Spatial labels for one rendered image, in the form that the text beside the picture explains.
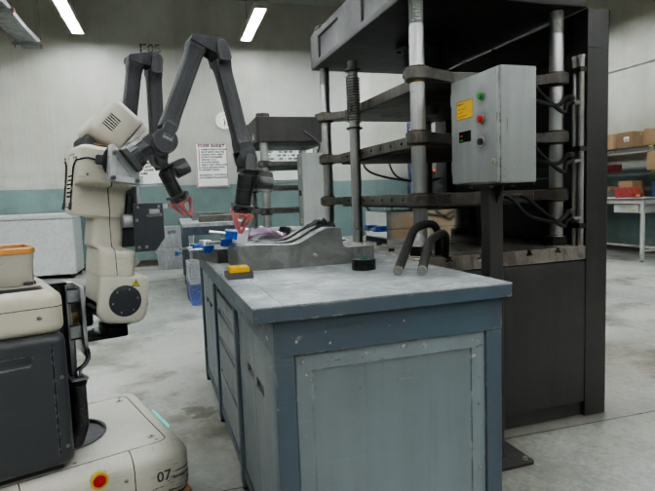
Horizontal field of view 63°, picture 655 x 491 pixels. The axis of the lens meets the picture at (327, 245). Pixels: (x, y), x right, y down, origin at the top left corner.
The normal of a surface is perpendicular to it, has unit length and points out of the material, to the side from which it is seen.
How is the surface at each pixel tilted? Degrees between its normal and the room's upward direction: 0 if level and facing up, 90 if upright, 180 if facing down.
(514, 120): 90
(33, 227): 90
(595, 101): 90
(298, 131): 90
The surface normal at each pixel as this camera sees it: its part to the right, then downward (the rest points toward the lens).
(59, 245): 0.28, 0.08
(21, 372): 0.58, 0.05
